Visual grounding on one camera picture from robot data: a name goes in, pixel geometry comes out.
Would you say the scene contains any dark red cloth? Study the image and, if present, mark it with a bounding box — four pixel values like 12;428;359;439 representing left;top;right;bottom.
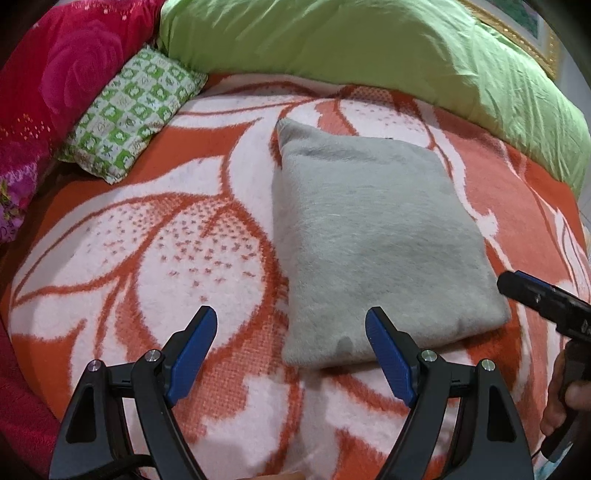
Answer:
0;318;63;480

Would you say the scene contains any orange white floral blanket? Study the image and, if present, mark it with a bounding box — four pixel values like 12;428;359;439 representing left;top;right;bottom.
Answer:
0;74;591;480

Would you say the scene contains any gold framed picture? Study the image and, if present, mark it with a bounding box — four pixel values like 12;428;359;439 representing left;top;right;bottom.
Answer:
459;0;562;77

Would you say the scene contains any red floral pillow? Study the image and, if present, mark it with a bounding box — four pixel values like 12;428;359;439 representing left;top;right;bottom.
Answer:
0;0;168;244

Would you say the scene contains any light green duvet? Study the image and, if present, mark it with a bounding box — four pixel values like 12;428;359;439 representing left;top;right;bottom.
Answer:
157;0;591;199

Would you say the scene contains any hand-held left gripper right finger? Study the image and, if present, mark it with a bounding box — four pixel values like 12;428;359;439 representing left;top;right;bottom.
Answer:
366;306;534;480

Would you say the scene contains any grey fuzzy pillow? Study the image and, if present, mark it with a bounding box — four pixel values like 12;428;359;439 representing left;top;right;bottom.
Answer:
271;117;511;370

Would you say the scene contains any green white checkered pillow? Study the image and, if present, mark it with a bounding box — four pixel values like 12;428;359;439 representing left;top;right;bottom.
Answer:
58;44;209;185

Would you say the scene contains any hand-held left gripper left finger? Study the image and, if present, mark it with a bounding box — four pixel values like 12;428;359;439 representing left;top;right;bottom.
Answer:
48;305;218;480

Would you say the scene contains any person's right hand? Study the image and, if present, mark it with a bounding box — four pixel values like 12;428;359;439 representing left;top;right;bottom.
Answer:
541;353;591;437

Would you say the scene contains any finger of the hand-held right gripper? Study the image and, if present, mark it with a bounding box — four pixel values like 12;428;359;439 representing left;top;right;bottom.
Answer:
497;270;561;324

